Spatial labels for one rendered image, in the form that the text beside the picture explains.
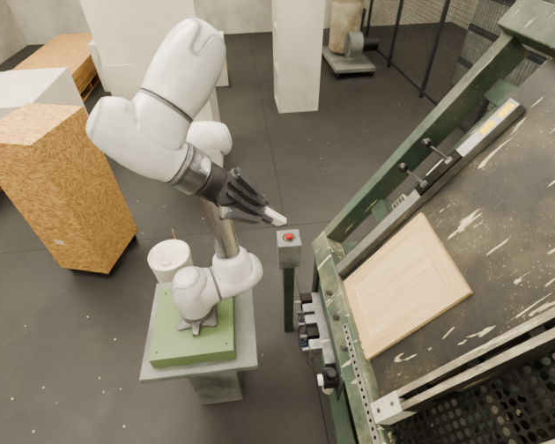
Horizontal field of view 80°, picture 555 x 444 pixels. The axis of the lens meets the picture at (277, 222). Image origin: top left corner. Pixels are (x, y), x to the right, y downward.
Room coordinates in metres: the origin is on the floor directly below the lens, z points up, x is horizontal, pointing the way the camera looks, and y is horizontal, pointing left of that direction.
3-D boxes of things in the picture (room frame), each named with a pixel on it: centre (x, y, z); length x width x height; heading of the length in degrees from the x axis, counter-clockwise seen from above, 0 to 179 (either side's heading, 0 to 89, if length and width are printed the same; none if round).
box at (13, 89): (3.34, 2.54, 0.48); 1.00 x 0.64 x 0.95; 6
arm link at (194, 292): (0.83, 0.37, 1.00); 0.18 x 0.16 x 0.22; 113
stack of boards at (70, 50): (6.25, 3.62, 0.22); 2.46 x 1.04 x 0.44; 6
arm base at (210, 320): (0.81, 0.38, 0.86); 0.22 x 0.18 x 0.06; 5
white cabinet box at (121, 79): (5.00, 1.99, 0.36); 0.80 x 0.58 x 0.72; 6
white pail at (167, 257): (1.60, 0.80, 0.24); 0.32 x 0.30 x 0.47; 6
